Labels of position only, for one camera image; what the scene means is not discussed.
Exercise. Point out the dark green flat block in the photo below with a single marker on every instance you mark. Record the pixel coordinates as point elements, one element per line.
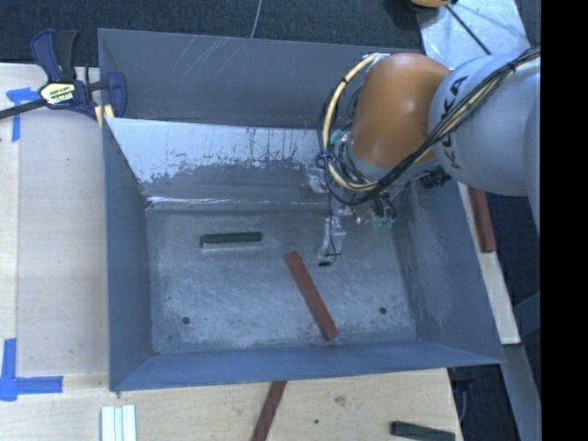
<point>232,239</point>
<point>420,431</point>

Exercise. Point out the red-brown flat block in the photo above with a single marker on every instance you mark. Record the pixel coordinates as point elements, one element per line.
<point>483,221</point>
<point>312,296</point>
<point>269,410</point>

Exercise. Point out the pale wood board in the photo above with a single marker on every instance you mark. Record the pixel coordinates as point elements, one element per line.
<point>59,246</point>

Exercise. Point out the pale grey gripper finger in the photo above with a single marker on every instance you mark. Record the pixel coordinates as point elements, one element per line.
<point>340,239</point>
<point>325,241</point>

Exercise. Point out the grey metal bin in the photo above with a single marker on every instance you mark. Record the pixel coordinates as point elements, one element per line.
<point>257,287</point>

